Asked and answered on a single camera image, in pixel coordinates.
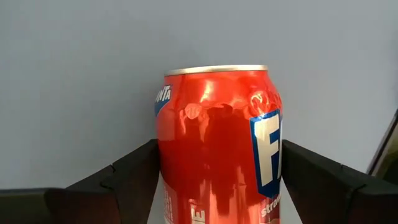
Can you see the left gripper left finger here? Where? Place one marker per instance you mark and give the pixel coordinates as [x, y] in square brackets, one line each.
[133, 193]

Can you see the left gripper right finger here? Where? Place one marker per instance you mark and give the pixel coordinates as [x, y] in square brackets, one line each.
[326, 196]

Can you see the red Fanta can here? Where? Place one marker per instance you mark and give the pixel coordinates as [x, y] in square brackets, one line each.
[217, 140]

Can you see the blue grey table mat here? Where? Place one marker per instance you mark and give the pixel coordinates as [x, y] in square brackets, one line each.
[77, 77]

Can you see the black table frame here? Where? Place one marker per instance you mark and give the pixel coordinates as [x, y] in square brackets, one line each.
[384, 140]

